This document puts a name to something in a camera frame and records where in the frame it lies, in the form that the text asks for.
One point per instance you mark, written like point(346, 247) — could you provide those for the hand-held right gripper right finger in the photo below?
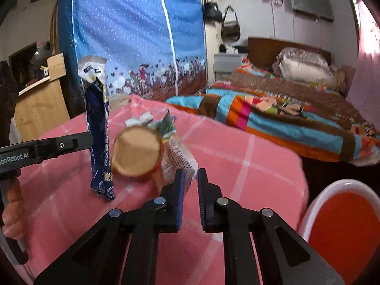
point(201, 202)

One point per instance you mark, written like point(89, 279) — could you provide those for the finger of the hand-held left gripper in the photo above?
point(63, 145)

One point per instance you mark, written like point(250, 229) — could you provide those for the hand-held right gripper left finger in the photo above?
point(180, 213)

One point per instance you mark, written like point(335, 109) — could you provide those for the dark blue snack wrapper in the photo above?
point(98, 118)

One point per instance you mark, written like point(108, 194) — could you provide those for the white printed plastic packet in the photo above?
point(178, 157)

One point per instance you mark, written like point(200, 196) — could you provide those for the red white plastic chair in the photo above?
point(347, 228)

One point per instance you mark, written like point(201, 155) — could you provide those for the person's left hand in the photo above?
point(14, 210)

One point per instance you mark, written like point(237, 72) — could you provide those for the light wooden cabinet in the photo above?
point(41, 107)

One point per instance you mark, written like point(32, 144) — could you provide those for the dark cloth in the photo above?
point(6, 104)

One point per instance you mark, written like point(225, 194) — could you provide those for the wooden block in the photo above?
point(120, 100)

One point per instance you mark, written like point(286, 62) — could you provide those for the grey plush toy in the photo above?
point(40, 56)

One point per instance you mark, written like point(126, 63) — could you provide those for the bed with colourful blanket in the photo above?
point(282, 115)

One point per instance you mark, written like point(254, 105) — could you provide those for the blue dotted fabric wardrobe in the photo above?
point(124, 29)

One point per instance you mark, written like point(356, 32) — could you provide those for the grey nightstand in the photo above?
point(228, 65)

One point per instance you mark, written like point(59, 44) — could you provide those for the beige wooden wardrobe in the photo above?
point(210, 50)

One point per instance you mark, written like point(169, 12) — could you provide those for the white tissue box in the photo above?
point(231, 50)

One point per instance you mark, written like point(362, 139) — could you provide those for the wooden bed headboard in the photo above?
point(261, 50)

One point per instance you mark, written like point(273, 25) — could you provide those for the cream ruffled pillow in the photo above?
point(305, 68)

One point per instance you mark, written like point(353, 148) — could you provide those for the hanging black handbags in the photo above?
point(231, 28)

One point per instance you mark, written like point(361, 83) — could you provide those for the black handbag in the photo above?
point(211, 9)

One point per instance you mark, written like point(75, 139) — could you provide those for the pink curtain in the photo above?
point(366, 50)

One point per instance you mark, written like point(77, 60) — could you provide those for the wall air conditioner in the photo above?
point(311, 4)

